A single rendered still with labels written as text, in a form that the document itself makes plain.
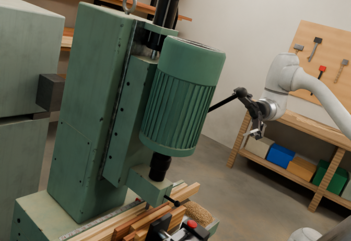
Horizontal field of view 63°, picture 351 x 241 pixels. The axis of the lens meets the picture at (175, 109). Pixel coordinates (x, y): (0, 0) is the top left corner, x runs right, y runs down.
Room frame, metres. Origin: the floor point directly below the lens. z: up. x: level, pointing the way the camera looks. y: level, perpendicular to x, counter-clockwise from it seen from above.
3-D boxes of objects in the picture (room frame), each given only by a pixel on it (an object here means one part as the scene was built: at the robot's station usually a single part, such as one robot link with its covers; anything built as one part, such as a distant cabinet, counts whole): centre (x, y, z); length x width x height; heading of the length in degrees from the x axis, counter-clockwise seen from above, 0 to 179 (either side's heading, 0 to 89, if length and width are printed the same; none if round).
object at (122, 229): (0.77, 0.00, 0.93); 0.24 x 0.01 x 0.05; 147
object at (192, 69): (0.81, 0.00, 1.35); 0.18 x 0.18 x 0.31
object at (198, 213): (0.93, -0.19, 0.91); 0.12 x 0.09 x 0.03; 57
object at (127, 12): (0.97, 0.24, 1.55); 0.06 x 0.02 x 0.07; 57
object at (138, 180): (0.82, 0.01, 1.03); 0.14 x 0.07 x 0.09; 57
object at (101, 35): (0.97, 0.24, 1.16); 0.22 x 0.22 x 0.72; 57
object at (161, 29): (0.88, 0.11, 1.53); 0.08 x 0.08 x 0.17; 57
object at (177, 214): (0.77, -0.06, 0.93); 0.23 x 0.02 x 0.06; 147
